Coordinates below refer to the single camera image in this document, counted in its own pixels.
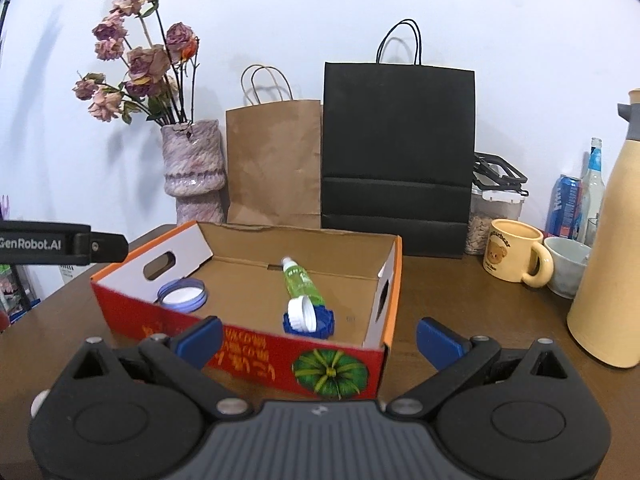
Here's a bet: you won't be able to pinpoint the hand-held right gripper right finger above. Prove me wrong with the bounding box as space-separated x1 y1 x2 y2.
385 317 571 418

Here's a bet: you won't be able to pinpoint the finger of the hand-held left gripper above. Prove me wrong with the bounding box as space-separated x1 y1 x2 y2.
90 232 128 263

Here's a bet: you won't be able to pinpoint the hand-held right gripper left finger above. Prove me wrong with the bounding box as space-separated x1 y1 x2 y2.
60 316 253 418

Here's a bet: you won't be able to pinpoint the purple rimmed jar lid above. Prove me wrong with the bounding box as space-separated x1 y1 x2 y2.
156 278 208 313

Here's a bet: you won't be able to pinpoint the red cardboard box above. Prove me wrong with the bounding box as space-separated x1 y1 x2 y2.
90 220 403 402

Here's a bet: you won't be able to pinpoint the white ribbed bottle cap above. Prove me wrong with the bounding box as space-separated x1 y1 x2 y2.
287 296 318 333

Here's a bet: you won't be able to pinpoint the green spray bottle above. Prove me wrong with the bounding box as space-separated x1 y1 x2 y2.
281 256 327 308

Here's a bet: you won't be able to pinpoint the blue notched cap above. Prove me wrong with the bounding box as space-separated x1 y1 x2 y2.
281 305 336 340

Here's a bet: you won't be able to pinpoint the metal rack with bottles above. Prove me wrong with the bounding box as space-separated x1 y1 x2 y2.
0 260 43 333

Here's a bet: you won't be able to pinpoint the yellow bear mug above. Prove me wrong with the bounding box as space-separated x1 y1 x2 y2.
482 218 555 288

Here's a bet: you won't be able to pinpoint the mottled purple vase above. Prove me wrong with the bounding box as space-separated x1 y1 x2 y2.
161 119 226 226

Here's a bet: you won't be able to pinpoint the grey ceramic bowl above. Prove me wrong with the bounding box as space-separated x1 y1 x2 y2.
542 236 593 300

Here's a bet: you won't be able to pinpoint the clear food container black lid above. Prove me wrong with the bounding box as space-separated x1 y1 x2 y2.
465 151 529 256

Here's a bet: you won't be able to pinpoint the brown paper bag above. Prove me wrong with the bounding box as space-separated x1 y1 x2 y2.
225 64 323 231

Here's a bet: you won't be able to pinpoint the blue drink can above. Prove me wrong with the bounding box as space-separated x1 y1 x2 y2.
545 174 583 241

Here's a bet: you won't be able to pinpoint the dried pink roses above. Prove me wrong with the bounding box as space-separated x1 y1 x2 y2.
72 0 201 128

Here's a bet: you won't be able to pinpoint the yellow thermos jug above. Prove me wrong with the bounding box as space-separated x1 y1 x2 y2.
566 88 640 368

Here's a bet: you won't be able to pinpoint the black paper bag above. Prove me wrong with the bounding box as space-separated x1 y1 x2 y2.
320 19 477 260

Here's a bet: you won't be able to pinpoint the glass bottle with blue label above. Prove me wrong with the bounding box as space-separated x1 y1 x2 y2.
575 136 607 246

